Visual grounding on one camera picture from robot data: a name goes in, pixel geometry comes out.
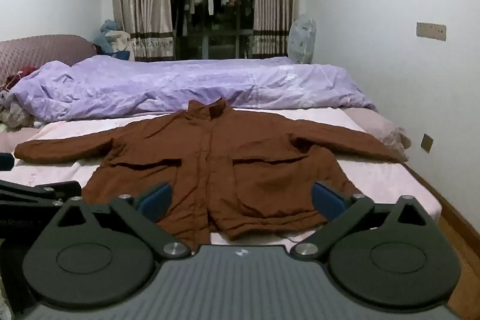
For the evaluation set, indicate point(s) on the pile of clothes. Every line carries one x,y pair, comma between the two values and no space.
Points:
107,31

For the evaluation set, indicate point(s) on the white printed bag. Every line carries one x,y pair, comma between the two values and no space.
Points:
122,44

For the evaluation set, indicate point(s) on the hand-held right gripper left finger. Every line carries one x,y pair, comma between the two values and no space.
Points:
157,199

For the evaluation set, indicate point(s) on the wall socket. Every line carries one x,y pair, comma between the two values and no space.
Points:
427,143

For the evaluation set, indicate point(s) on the pink quilted headboard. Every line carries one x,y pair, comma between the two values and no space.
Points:
45,50

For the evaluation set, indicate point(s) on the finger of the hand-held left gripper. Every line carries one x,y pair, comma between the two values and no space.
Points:
6,161
33,192

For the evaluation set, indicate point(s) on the purple duvet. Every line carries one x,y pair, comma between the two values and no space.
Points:
150,87

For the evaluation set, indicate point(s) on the brown jacket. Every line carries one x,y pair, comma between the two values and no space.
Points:
225,162

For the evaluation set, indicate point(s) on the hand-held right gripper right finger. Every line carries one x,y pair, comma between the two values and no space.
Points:
328,200

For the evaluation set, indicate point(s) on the dusty pink pillow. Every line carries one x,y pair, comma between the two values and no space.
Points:
378,125

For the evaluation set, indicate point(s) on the wall switch plate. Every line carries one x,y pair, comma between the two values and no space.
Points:
431,30

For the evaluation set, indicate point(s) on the brown plush toy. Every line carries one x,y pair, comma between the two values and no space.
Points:
15,110

